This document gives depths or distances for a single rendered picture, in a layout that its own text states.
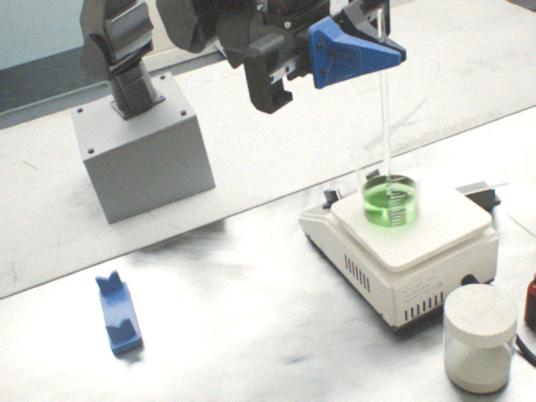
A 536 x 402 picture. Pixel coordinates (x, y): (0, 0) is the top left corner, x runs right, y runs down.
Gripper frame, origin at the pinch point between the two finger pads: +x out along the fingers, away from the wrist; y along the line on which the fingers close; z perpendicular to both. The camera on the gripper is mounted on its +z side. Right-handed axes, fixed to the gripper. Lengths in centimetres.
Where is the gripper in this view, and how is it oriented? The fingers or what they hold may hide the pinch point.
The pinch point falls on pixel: (368, 50)
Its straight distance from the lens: 56.5
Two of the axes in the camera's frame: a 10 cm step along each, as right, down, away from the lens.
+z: -1.6, -7.9, -5.9
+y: 6.8, -5.2, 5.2
